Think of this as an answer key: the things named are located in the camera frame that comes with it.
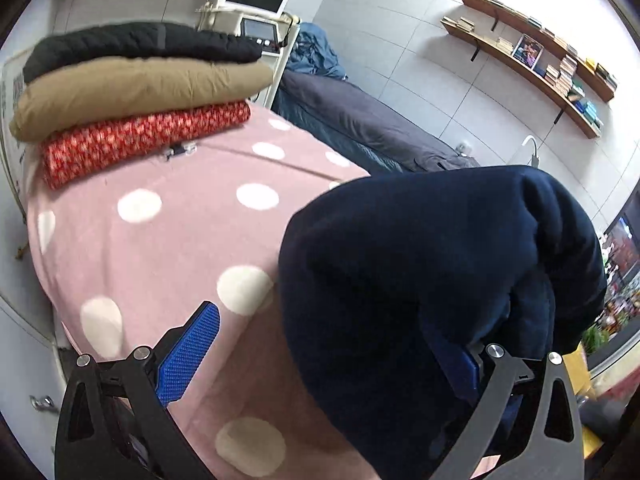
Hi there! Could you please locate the navy blue sweatshirt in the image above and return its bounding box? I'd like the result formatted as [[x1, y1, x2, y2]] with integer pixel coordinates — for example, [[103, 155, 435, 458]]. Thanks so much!
[[279, 166, 606, 479]]

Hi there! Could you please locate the pink polka dot blanket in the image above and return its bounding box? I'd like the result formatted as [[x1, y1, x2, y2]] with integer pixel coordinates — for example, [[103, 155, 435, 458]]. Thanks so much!
[[27, 106, 375, 479]]

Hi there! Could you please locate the red patterned folded garment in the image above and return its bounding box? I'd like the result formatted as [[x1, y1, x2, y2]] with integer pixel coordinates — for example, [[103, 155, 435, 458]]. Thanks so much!
[[40, 101, 250, 190]]

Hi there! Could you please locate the small black clip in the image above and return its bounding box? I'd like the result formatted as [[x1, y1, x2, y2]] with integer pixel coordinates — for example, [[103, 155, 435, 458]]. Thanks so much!
[[163, 142, 198, 162]]

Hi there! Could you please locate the white gooseneck lamp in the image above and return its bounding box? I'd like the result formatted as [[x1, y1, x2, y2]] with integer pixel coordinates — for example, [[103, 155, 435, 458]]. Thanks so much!
[[522, 136, 540, 168]]

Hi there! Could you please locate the tan folded jacket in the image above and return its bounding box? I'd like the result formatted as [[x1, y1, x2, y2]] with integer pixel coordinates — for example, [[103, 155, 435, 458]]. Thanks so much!
[[10, 58, 274, 143]]

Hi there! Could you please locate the black folded jacket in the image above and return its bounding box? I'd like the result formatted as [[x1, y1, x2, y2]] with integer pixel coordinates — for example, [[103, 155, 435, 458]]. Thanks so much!
[[23, 22, 262, 84]]

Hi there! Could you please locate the framed photo on shelf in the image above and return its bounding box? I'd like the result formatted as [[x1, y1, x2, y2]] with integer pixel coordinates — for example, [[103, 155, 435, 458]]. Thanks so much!
[[512, 34, 544, 70]]

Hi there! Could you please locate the white bedside machine cart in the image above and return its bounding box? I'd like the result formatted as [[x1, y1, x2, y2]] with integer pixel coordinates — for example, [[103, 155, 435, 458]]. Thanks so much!
[[196, 0, 300, 108]]

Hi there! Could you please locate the blue crumpled duvet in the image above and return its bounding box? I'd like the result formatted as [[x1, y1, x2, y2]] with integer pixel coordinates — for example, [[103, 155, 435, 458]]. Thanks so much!
[[286, 22, 347, 80]]

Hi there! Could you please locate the lower wooden wall shelf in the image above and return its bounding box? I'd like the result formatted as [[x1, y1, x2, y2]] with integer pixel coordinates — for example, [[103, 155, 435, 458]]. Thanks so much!
[[440, 16, 601, 139]]

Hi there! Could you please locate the wooden wall shelf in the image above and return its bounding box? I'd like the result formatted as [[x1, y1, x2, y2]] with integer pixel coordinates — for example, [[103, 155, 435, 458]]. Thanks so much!
[[440, 16, 601, 139], [462, 0, 617, 102]]

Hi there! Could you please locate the upper wooden wall shelf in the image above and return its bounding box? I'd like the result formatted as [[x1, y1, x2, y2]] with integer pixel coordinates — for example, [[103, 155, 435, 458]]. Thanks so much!
[[462, 0, 617, 102]]

